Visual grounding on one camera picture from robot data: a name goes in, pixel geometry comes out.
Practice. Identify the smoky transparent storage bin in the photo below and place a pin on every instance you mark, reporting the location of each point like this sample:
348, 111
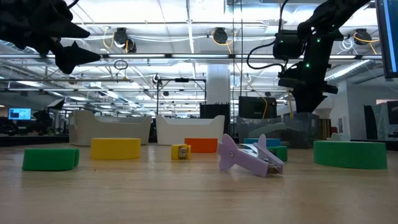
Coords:
303, 133

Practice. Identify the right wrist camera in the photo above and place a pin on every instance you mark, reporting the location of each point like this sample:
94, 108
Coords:
287, 45

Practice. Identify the white plastic storage bin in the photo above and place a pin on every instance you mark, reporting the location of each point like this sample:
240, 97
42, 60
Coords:
189, 130

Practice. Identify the yellow tape roll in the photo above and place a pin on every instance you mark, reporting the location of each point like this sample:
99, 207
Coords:
115, 149

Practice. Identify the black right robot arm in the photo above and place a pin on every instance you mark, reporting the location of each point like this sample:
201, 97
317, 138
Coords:
329, 18

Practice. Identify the green tape roll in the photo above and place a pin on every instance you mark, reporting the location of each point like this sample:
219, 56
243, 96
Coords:
349, 155

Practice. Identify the large computer monitor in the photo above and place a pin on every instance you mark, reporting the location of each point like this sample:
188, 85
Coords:
388, 31

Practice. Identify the small blue lit monitor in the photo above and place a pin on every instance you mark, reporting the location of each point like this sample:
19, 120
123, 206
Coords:
19, 114

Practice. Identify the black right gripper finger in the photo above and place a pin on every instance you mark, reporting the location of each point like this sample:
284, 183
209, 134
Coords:
308, 102

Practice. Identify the black background rig frame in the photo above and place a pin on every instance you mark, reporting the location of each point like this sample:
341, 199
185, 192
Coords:
182, 80

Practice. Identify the blue block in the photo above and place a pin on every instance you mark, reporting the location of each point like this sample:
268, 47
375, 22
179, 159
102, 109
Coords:
273, 142

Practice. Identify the black cabinet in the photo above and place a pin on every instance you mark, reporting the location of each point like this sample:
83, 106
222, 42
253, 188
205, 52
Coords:
211, 109

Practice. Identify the small yellow stapler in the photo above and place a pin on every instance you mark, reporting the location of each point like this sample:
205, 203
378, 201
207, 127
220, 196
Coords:
180, 152

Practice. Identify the grey plastic storage bin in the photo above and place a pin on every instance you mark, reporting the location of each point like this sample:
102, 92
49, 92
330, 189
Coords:
109, 133

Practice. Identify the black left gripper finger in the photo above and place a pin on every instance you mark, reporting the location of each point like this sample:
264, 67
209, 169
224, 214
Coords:
68, 31
73, 57

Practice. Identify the white building column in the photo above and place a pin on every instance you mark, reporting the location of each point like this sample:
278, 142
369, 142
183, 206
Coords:
218, 84

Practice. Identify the black monitor back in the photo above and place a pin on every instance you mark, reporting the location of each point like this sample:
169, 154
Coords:
248, 107

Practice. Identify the silver ventilation duct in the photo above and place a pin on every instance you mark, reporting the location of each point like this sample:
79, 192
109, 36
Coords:
351, 71

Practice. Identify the orange tape roll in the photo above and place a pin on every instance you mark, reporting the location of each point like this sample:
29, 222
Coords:
203, 144

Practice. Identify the grey tarp cover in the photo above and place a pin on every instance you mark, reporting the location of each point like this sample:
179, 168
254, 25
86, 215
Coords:
381, 124

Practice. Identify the black aluminium rig frame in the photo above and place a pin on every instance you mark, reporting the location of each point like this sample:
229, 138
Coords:
31, 140

